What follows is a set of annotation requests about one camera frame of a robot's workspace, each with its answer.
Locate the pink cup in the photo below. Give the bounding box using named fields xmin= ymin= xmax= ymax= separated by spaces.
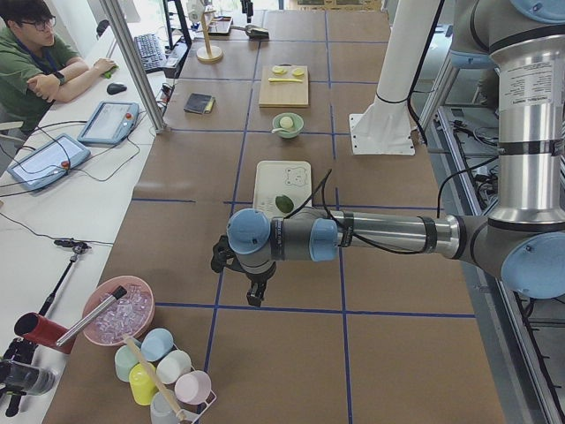
xmin=174 ymin=370 xmax=212 ymax=405

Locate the teach pendant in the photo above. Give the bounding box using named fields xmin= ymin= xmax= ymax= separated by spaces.
xmin=78 ymin=101 xmax=139 ymax=146
xmin=7 ymin=133 xmax=91 ymax=191

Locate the teach pendant far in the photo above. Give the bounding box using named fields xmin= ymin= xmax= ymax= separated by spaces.
xmin=78 ymin=101 xmax=139 ymax=146

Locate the green cup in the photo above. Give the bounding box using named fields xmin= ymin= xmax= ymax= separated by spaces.
xmin=114 ymin=345 xmax=139 ymax=382

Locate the white steamed bun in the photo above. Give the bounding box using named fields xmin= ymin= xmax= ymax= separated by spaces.
xmin=279 ymin=116 xmax=294 ymax=130

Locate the green avocado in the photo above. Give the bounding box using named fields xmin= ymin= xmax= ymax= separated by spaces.
xmin=275 ymin=195 xmax=295 ymax=214

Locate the blue cup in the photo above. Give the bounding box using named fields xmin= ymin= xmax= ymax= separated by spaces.
xmin=140 ymin=328 xmax=174 ymax=362

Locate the aluminium frame post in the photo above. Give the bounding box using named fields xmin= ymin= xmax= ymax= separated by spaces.
xmin=101 ymin=0 xmax=167 ymax=133

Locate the black keyboard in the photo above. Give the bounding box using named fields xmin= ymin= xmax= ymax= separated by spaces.
xmin=133 ymin=34 xmax=167 ymax=73

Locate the grey yellow sponge cloth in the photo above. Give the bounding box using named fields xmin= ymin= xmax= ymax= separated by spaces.
xmin=184 ymin=93 xmax=215 ymax=115

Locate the black computer mouse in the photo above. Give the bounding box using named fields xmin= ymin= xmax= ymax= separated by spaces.
xmin=106 ymin=82 xmax=127 ymax=95

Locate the grey cup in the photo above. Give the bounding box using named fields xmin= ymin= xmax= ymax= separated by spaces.
xmin=150 ymin=392 xmax=179 ymax=424

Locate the glass rack tray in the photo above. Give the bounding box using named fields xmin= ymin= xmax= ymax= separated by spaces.
xmin=207 ymin=16 xmax=233 ymax=36

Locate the wooden cutting board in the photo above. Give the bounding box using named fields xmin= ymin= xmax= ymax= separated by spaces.
xmin=259 ymin=64 xmax=310 ymax=108

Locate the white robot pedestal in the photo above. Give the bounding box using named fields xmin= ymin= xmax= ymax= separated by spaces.
xmin=350 ymin=0 xmax=442 ymax=155

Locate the black selfie stick tripod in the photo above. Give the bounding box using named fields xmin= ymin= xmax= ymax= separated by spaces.
xmin=38 ymin=238 xmax=91 ymax=316

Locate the metal ice scoop handle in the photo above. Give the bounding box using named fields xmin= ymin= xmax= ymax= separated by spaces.
xmin=56 ymin=285 xmax=127 ymax=347

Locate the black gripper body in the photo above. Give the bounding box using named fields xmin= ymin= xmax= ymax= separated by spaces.
xmin=242 ymin=262 xmax=276 ymax=294

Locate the red bottle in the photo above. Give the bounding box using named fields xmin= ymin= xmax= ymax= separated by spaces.
xmin=14 ymin=312 xmax=74 ymax=354

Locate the green ceramic bowl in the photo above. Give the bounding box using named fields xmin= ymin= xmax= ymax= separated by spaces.
xmin=271 ymin=112 xmax=305 ymax=140

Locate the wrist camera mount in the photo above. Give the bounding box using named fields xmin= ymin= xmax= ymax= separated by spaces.
xmin=210 ymin=235 xmax=235 ymax=274

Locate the pink bowl with ice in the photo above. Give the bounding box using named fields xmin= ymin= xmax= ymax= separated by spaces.
xmin=83 ymin=276 xmax=155 ymax=346

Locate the seated person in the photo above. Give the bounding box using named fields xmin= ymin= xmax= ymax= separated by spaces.
xmin=1 ymin=1 xmax=117 ymax=135

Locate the white bear tray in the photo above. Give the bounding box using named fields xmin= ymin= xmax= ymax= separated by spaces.
xmin=252 ymin=160 xmax=313 ymax=218

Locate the yellow plastic knife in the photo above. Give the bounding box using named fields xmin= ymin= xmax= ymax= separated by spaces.
xmin=267 ymin=78 xmax=305 ymax=83

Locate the lemon slice front pair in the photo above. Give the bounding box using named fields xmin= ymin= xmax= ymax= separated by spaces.
xmin=271 ymin=65 xmax=287 ymax=75

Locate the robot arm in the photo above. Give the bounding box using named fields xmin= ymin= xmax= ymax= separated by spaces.
xmin=214 ymin=1 xmax=564 ymax=306

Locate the teach pendant near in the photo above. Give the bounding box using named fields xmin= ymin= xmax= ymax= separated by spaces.
xmin=7 ymin=133 xmax=91 ymax=191

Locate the white cup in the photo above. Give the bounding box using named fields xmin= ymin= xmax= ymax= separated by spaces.
xmin=156 ymin=350 xmax=192 ymax=384

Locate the yellow cup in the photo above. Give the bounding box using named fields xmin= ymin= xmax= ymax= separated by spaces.
xmin=128 ymin=363 xmax=158 ymax=406

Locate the metal scoop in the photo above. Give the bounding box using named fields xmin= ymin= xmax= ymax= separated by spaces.
xmin=230 ymin=24 xmax=269 ymax=40

